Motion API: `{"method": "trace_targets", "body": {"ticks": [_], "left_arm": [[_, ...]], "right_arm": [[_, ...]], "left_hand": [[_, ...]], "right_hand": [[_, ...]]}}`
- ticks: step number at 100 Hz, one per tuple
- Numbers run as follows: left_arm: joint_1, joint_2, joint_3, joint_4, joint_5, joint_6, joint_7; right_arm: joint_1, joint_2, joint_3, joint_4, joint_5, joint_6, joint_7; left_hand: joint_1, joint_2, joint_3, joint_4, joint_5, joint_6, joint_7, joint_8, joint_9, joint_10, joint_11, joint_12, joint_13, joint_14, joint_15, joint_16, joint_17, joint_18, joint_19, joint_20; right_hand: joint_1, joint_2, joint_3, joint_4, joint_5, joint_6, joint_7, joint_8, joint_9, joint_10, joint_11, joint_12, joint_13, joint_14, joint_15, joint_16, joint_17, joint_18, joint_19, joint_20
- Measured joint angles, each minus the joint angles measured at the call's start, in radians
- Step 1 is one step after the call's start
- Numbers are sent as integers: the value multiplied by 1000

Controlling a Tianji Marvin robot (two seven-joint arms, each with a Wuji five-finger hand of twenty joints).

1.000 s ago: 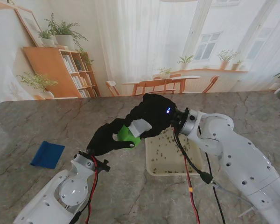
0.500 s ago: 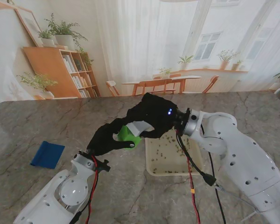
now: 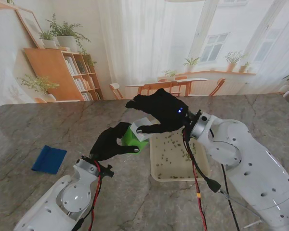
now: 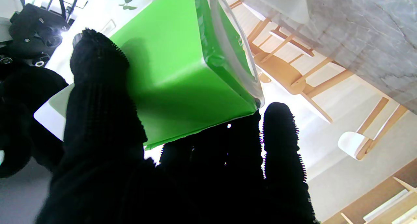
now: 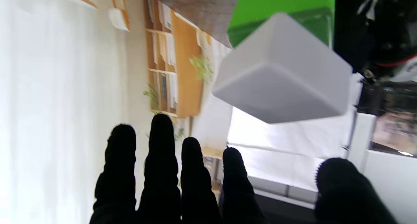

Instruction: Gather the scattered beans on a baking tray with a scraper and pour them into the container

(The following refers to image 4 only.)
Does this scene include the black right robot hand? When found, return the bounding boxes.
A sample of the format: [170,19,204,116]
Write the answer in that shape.
[0,66,69,179]

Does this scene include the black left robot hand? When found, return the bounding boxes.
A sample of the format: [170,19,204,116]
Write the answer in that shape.
[34,28,318,224]

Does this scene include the green square glass jar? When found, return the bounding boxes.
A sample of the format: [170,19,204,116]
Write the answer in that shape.
[49,0,265,150]

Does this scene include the wooden slat back chair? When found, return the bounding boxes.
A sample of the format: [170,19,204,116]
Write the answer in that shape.
[248,17,355,123]

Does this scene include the white seat wooden chair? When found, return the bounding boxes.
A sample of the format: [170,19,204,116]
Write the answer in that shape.
[337,97,408,161]

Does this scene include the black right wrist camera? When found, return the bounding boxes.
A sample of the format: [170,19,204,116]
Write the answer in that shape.
[8,4,70,68]

